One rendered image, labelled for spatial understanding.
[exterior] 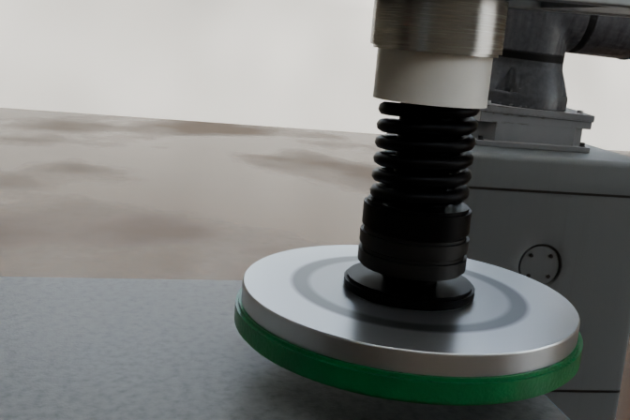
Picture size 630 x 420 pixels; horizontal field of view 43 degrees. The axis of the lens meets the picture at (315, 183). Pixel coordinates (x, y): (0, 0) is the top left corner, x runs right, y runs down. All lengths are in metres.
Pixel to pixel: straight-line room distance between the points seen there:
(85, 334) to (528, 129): 1.08
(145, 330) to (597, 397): 1.15
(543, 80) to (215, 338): 1.06
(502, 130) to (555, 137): 0.10
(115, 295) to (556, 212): 0.95
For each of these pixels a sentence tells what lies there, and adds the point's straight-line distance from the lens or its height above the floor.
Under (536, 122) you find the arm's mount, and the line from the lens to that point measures 1.51.
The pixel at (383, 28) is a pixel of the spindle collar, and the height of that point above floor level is 1.02.
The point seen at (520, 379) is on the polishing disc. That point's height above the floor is 0.85.
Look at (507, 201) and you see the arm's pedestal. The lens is 1.40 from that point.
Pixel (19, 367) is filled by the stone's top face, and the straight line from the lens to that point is 0.53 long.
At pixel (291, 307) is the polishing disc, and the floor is 0.86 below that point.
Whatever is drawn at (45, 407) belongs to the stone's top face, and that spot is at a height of 0.80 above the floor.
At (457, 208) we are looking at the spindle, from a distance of 0.50.
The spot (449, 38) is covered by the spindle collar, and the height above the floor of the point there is 1.02.
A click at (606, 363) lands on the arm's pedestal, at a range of 1.58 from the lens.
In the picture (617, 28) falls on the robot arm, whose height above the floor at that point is 1.08.
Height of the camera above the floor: 1.01
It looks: 10 degrees down
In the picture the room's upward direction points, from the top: 5 degrees clockwise
